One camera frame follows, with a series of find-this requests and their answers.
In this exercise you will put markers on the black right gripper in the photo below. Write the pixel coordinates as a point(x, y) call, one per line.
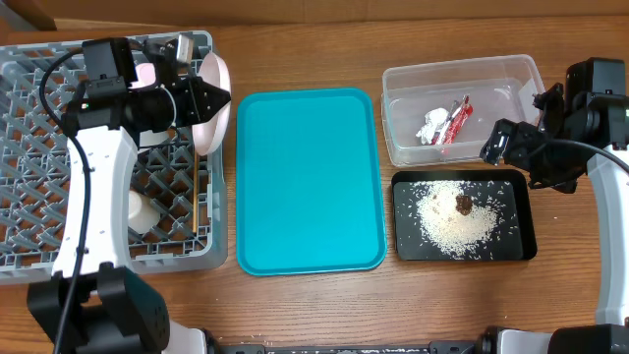
point(518, 138)

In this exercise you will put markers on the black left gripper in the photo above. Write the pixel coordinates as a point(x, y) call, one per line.
point(194, 103)

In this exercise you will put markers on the large white round plate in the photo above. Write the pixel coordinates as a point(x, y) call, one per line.
point(208, 137)

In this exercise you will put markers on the wooden chopstick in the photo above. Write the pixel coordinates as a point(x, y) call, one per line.
point(196, 192)

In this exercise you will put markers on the pink bowl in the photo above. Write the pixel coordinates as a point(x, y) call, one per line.
point(146, 77)

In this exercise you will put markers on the red snack wrapper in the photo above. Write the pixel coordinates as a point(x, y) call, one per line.
point(456, 117)

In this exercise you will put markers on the rice and food scraps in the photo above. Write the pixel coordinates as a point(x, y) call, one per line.
point(456, 220)

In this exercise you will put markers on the white plastic cup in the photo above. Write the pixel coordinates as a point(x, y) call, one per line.
point(142, 216)

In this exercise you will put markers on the grey shallow bowl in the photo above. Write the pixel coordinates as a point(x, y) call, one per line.
point(149, 139)

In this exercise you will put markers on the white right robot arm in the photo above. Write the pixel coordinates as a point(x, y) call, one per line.
point(582, 130)

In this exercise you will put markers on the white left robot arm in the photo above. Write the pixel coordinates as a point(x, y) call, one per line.
point(93, 301)

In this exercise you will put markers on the clear plastic waste bin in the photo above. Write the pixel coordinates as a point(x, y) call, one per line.
point(500, 87)

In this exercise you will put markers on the grey plastic dishwasher rack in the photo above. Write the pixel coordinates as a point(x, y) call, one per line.
point(35, 180)

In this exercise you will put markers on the black rectangular tray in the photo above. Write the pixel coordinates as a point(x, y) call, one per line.
point(516, 178)

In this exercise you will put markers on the teal plastic serving tray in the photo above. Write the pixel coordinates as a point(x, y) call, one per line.
point(308, 186)

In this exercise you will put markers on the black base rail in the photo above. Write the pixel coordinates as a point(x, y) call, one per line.
point(368, 348)

